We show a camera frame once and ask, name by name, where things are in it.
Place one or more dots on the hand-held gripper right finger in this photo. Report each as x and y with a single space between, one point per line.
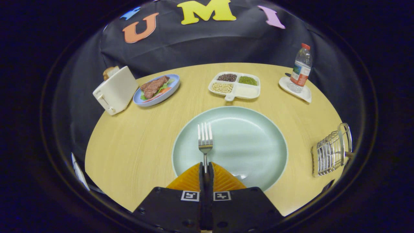
211 207

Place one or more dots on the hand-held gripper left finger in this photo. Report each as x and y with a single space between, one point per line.
202 207

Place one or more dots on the light green plate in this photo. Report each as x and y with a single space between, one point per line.
245 142

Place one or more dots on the yellow soybeans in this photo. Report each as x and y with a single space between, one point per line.
222 88

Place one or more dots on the white rice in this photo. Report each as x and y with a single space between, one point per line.
247 92

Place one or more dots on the blue plate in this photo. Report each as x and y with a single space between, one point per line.
169 90

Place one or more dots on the green and orange vegetables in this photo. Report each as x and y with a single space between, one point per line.
165 89

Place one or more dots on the white divided dish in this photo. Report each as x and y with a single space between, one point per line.
236 84

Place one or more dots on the brown steak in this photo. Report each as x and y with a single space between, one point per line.
153 87

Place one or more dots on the dark brown beans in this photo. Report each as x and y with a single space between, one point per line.
227 77

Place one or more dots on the green mung beans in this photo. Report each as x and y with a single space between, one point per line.
248 81

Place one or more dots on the white toaster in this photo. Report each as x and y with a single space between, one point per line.
116 90

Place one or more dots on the white square coaster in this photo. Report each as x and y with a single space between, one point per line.
303 95

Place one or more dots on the black backdrop cloth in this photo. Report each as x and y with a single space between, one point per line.
194 48

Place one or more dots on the brown bread slice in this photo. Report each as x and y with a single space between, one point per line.
109 72

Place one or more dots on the clear bottle with red cap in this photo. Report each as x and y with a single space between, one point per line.
300 69

